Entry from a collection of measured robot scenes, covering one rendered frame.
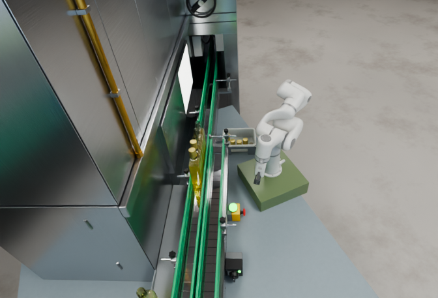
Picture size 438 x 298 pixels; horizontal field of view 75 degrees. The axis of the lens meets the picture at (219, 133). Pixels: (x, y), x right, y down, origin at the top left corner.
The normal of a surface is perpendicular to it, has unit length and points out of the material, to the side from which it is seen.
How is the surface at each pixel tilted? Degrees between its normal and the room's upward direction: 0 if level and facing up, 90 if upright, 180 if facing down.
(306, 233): 0
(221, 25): 90
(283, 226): 0
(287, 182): 2
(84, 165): 90
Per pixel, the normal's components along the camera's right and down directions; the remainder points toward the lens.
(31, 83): -0.04, 0.68
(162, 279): -0.07, -0.73
